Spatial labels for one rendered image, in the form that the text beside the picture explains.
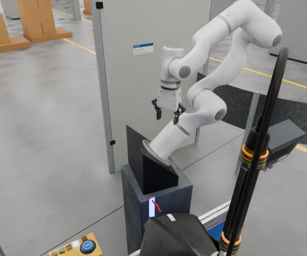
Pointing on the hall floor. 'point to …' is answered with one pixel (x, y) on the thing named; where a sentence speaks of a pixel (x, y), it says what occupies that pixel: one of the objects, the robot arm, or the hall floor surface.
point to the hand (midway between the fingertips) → (167, 119)
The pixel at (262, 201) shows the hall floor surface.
